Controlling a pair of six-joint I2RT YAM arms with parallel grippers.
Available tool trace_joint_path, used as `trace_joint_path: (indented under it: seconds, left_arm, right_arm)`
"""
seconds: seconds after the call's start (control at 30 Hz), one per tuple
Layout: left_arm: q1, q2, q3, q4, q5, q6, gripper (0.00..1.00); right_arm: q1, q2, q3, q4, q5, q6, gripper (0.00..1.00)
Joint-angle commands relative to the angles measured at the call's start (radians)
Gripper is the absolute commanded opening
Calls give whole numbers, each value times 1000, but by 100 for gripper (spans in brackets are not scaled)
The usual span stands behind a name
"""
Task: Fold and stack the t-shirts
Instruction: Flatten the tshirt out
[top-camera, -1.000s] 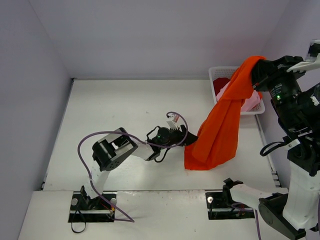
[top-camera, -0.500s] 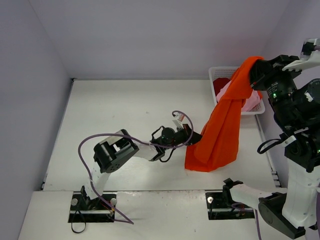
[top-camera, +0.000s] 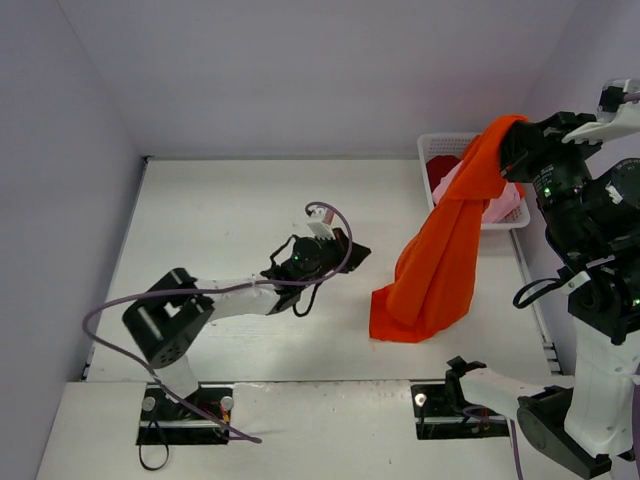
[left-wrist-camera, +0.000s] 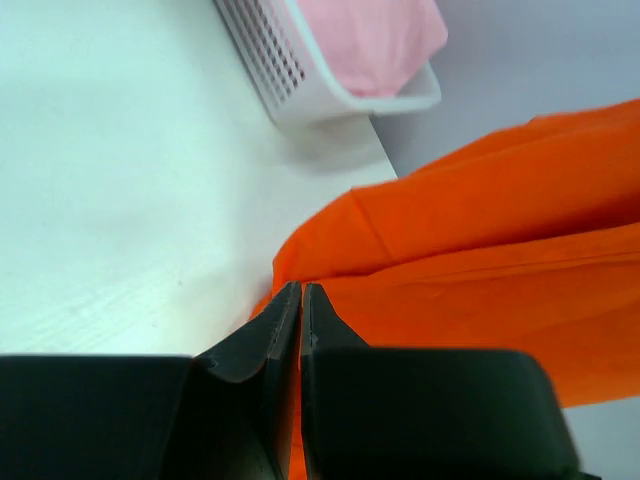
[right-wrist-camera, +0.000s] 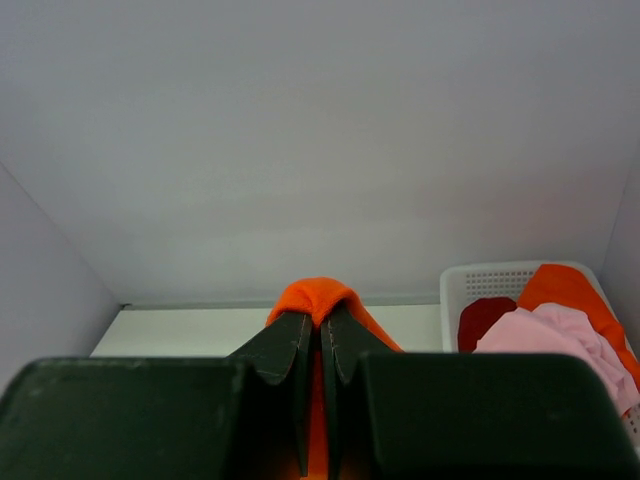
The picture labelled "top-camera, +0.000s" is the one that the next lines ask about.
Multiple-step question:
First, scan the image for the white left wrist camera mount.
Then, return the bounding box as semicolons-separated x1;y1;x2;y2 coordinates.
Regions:
307;206;335;241

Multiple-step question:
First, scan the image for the dark red t shirt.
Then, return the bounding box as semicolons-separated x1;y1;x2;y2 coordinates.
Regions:
425;155;461;192

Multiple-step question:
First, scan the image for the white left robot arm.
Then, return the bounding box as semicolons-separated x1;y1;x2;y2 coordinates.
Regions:
122;228;371;420

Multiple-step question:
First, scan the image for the orange t shirt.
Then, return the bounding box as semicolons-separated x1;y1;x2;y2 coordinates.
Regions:
463;134;525;199
369;115;528;343

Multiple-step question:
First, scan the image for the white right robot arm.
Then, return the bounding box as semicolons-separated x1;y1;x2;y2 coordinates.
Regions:
442;112;639;479

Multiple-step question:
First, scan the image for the pink t shirt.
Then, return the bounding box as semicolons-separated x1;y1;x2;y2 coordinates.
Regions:
432;162;522;224

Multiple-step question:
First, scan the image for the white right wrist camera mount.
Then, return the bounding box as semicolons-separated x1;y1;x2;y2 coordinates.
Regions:
562;78;639;145

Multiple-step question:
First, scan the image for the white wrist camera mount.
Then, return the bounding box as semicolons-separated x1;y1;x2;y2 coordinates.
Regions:
562;78;639;145
307;206;335;241

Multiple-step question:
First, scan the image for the white plastic basket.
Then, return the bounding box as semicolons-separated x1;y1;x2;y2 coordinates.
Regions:
417;132;531;231

